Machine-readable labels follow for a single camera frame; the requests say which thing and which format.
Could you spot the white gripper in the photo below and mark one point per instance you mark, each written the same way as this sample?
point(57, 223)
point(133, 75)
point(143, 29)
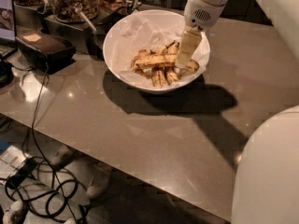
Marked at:
point(199, 15)

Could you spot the spotted yellow banana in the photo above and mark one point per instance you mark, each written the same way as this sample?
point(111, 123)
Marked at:
point(164, 60)

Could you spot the banana bunch in bowl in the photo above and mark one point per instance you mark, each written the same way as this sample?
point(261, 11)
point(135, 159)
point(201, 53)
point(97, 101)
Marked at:
point(158, 75)

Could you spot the white bowl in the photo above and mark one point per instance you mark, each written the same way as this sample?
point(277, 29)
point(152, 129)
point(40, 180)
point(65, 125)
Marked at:
point(141, 50)

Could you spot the white paper liner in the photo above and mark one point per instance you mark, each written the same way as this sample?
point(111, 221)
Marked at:
point(148, 30)

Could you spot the dark tray with snacks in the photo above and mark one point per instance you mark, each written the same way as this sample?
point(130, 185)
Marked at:
point(114, 10)

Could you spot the black rounded device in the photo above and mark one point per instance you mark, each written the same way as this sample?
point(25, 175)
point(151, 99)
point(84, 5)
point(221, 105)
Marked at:
point(46, 53)

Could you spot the laptop screen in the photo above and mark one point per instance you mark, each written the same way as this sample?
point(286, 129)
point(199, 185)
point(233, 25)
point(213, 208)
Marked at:
point(7, 21)

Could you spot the white chair base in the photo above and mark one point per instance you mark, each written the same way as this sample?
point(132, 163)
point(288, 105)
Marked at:
point(60, 196)

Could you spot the papers on floor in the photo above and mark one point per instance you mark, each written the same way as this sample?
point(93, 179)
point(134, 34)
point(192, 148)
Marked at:
point(11, 160)

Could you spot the white scoop handle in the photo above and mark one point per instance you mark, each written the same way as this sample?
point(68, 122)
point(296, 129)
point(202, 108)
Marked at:
point(84, 17)

